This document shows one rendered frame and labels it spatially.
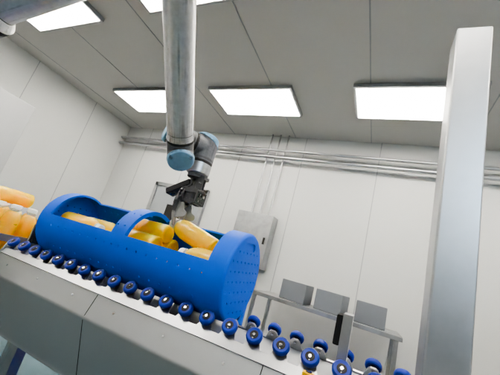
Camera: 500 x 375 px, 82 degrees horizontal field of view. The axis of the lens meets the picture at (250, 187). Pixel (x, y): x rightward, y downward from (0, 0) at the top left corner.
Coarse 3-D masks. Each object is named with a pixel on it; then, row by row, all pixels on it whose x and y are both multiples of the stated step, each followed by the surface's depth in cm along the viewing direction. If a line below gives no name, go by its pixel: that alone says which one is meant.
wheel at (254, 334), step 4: (252, 328) 78; (256, 328) 78; (248, 332) 77; (252, 332) 77; (256, 332) 77; (260, 332) 77; (248, 336) 76; (252, 336) 76; (256, 336) 76; (260, 336) 76; (248, 340) 75; (252, 340) 75; (256, 340) 75; (260, 340) 75; (252, 344) 75; (256, 344) 75
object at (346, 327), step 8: (336, 320) 77; (344, 320) 75; (352, 320) 75; (336, 328) 76; (344, 328) 75; (336, 336) 75; (344, 336) 74; (336, 344) 75; (344, 344) 74; (344, 352) 73; (344, 360) 72
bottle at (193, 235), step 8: (176, 224) 106; (184, 224) 105; (192, 224) 105; (176, 232) 105; (184, 232) 103; (192, 232) 102; (200, 232) 102; (184, 240) 104; (192, 240) 101; (200, 240) 99; (208, 240) 99; (216, 240) 100; (208, 248) 98
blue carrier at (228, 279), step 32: (64, 224) 110; (128, 224) 101; (96, 256) 102; (128, 256) 95; (160, 256) 91; (192, 256) 87; (224, 256) 84; (256, 256) 102; (160, 288) 91; (192, 288) 85; (224, 288) 82; (224, 320) 86
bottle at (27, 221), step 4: (28, 212) 137; (24, 216) 135; (28, 216) 136; (32, 216) 137; (20, 220) 134; (24, 220) 134; (28, 220) 135; (32, 220) 136; (20, 224) 134; (24, 224) 134; (28, 224) 135; (32, 224) 136; (16, 228) 133; (20, 228) 133; (24, 228) 134; (28, 228) 135; (32, 228) 137; (16, 232) 132; (20, 232) 133; (24, 232) 134; (28, 232) 135; (20, 236) 133; (24, 236) 134; (28, 236) 136
